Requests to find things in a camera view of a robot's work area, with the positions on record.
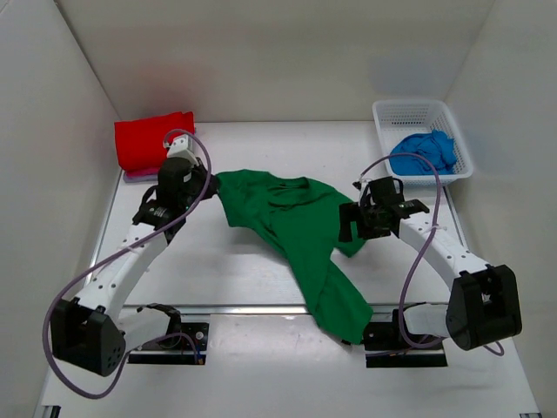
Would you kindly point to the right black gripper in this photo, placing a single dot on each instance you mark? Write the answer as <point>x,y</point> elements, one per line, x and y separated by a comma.
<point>352,212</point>

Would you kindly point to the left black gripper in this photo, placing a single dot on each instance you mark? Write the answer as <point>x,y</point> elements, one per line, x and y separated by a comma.
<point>213,185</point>

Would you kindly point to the green t-shirt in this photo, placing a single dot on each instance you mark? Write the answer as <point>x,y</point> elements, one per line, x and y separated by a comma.
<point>299,219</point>

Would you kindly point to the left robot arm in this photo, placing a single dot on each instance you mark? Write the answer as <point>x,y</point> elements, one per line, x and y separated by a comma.
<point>89,331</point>

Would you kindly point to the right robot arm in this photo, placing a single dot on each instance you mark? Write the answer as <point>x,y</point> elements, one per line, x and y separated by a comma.
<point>483,306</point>

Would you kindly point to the pink folded t-shirt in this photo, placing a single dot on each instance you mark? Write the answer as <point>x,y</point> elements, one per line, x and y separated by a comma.
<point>142,173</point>

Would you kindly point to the red folded t-shirt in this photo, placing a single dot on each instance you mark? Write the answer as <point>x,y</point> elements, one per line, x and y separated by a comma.
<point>139,143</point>

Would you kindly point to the white plastic basket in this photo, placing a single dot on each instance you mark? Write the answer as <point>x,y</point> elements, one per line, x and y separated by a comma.
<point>396,119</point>

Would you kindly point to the blue crumpled t-shirt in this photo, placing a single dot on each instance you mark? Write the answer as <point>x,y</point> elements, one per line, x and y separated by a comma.
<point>435,146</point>

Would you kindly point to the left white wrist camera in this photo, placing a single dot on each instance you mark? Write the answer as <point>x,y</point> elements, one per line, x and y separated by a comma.
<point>181,147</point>

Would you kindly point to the aluminium table rail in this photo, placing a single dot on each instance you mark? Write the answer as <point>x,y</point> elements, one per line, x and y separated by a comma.
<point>212,268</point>

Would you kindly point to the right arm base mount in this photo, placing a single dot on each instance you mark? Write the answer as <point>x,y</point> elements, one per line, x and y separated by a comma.
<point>383,346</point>

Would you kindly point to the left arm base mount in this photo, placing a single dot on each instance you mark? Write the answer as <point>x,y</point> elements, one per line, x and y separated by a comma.
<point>184,343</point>

